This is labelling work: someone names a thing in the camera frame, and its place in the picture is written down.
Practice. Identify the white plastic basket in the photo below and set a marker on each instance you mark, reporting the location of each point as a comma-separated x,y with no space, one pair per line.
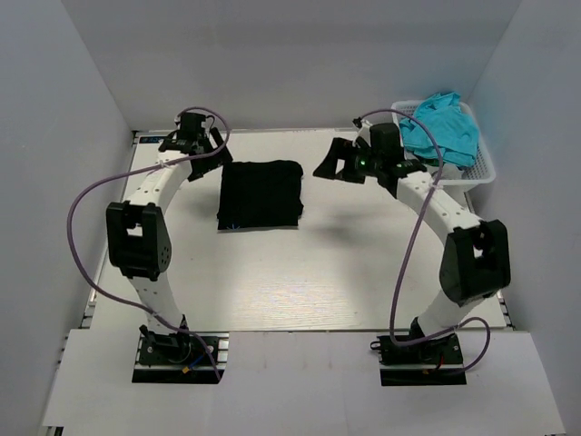
482,172

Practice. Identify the black t-shirt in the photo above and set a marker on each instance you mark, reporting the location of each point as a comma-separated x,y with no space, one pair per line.
260,195

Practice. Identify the turquoise t-shirt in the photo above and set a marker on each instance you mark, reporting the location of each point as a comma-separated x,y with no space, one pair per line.
454,131

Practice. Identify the green garment in basket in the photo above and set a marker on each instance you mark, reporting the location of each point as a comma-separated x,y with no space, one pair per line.
429,162

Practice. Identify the grey t-shirt in basket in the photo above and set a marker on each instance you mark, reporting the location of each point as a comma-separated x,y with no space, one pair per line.
450,172

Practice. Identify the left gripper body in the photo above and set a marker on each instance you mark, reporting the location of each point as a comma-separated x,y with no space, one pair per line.
207,145

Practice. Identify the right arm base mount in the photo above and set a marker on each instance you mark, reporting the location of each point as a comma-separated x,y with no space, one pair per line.
435,363

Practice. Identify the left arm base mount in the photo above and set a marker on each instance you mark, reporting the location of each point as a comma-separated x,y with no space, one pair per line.
176,359

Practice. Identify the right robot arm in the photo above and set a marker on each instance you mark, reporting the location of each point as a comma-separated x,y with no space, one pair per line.
475,262

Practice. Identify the blue label sticker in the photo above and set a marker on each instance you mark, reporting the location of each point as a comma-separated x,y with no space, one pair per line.
151,139

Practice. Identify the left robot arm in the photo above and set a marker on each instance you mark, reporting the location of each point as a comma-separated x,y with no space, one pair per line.
139,243

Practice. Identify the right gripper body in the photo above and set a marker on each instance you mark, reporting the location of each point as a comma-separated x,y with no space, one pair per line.
371,161

